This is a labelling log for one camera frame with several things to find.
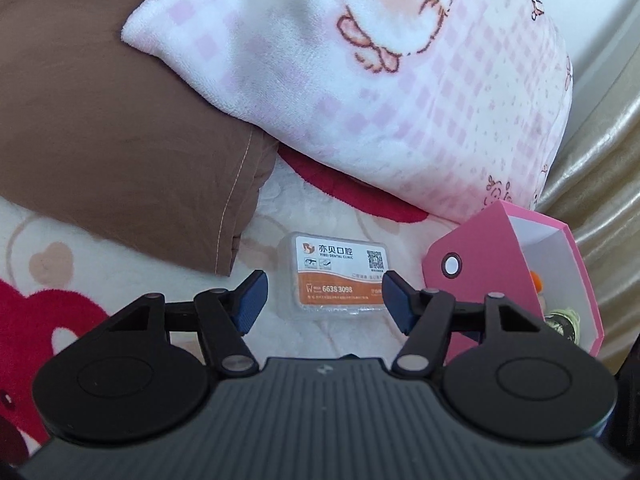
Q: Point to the clear floss pick box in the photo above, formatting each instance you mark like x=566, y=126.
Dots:
x=327, y=277

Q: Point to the golden satin curtain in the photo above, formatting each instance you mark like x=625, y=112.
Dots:
x=594, y=188

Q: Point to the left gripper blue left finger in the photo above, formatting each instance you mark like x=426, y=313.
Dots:
x=224, y=318

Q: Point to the green yarn ball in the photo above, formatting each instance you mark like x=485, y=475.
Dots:
x=566, y=322

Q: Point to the pink checkered cartoon pillow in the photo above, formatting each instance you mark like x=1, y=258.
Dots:
x=449, y=105

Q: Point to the brown pillow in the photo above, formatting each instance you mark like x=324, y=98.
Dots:
x=101, y=136

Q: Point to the orange makeup sponge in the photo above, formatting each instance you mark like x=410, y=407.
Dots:
x=536, y=280

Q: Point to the pink cardboard box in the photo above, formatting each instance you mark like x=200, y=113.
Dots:
x=495, y=250

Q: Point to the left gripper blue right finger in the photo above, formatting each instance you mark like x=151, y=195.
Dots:
x=424, y=316

